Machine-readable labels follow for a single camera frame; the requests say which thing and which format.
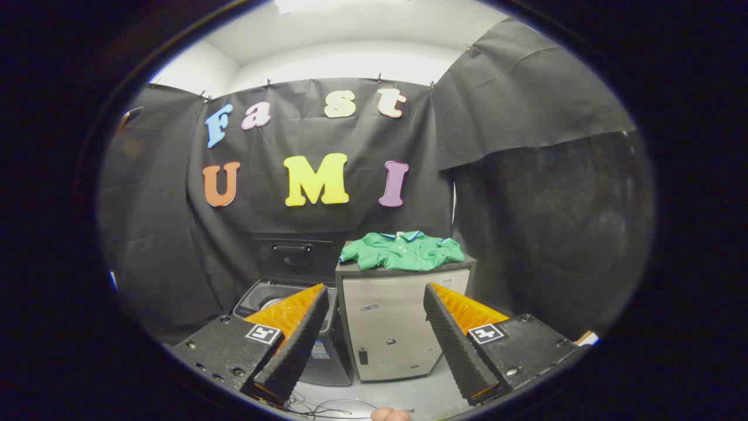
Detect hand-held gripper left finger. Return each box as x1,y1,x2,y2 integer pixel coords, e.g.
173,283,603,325
169,284,331,408

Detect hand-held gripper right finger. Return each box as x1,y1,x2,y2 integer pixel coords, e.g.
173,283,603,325
423,282,585,407

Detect green polo shirt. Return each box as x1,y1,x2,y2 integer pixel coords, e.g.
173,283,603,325
339,231,466,272

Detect grey cabinet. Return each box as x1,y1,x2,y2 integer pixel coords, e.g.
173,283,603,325
335,241,477,384

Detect black backdrop cloth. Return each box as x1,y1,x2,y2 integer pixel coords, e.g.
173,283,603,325
98,16,655,346

